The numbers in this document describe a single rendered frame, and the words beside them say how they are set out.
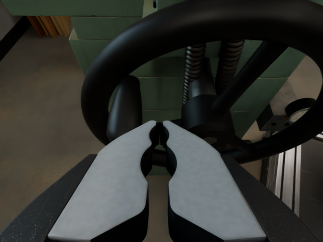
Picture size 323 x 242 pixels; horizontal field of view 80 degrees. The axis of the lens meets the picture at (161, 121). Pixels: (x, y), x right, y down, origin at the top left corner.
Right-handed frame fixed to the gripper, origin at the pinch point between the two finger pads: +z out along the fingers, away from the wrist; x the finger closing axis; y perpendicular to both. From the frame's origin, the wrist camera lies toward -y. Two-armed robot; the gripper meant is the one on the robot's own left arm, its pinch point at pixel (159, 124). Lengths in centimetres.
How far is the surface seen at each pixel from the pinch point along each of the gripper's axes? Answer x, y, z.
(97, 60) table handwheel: -4.9, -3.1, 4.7
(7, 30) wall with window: -120, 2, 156
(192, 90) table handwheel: 4.1, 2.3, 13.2
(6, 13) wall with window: -119, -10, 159
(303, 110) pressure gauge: 29.7, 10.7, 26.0
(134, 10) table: -4.1, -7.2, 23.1
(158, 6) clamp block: -0.2, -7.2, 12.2
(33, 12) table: -19.6, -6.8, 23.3
